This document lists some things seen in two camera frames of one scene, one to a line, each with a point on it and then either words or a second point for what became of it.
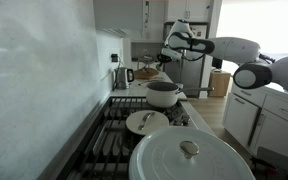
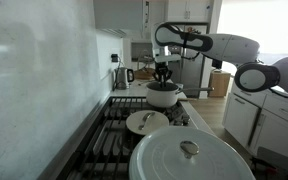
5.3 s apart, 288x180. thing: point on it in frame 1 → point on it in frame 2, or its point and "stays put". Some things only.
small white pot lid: (143, 121) stays put
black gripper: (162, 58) → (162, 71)
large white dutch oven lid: (190, 153) stays put
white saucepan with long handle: (165, 94) stays put
